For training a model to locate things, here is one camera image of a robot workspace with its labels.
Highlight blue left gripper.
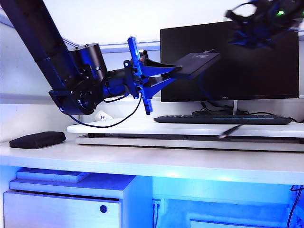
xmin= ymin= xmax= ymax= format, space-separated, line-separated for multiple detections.
xmin=123 ymin=36 xmax=182 ymax=115

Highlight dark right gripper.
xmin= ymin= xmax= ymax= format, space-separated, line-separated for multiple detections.
xmin=230 ymin=4 xmax=276 ymax=49

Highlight black portable hard drive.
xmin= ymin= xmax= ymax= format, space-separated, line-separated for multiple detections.
xmin=161 ymin=52 xmax=221 ymax=81

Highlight black data cable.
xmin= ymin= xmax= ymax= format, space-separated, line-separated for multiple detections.
xmin=199 ymin=48 xmax=242 ymax=140

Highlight black computer monitor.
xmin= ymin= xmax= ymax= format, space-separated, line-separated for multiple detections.
xmin=160 ymin=20 xmax=300 ymax=103

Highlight white riser top board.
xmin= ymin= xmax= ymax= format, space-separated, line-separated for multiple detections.
xmin=67 ymin=118 xmax=304 ymax=138

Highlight black keyboard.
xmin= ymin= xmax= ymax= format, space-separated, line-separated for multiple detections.
xmin=153 ymin=114 xmax=292 ymax=125

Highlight white paper cup blue logo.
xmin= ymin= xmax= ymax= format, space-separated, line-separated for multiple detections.
xmin=94 ymin=109 xmax=114 ymax=122

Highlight black fabric pouch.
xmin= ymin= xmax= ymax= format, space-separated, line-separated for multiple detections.
xmin=9 ymin=131 xmax=67 ymax=150

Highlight white flat slab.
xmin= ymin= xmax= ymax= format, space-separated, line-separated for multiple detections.
xmin=17 ymin=167 xmax=92 ymax=183

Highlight white drawer cabinet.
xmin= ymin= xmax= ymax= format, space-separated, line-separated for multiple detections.
xmin=3 ymin=174 xmax=152 ymax=228

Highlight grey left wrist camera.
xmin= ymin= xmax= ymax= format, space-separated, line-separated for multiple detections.
xmin=138 ymin=49 xmax=148 ymax=63

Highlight black monitor cables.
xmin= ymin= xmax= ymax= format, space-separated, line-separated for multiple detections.
xmin=192 ymin=101 xmax=235 ymax=116

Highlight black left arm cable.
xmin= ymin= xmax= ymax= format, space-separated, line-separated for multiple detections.
xmin=67 ymin=91 xmax=143 ymax=129

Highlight black keyboard cable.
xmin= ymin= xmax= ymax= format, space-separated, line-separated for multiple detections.
xmin=288 ymin=115 xmax=304 ymax=124

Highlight black hanging cable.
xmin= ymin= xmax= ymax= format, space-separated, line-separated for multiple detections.
xmin=286 ymin=185 xmax=304 ymax=228

